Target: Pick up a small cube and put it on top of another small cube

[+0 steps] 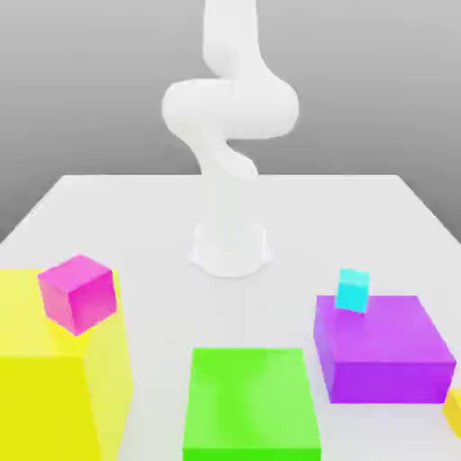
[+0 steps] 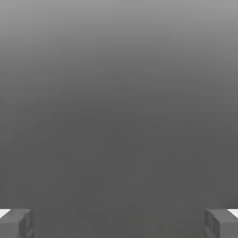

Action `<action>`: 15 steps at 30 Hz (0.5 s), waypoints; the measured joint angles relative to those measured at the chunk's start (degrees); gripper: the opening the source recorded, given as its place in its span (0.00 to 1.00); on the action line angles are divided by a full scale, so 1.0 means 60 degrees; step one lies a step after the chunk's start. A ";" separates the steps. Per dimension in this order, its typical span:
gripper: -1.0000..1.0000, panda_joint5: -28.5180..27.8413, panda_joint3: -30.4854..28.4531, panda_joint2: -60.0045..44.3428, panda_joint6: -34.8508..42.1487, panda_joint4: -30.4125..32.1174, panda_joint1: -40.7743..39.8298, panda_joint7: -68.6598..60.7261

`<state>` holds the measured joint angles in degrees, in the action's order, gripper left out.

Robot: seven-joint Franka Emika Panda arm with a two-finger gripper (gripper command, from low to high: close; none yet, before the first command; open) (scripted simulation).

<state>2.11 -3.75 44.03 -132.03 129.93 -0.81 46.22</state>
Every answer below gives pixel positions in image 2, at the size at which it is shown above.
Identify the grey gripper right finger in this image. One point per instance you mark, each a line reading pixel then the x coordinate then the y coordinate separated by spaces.
pixel 223 223

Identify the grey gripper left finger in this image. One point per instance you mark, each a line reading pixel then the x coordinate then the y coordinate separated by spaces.
pixel 13 223

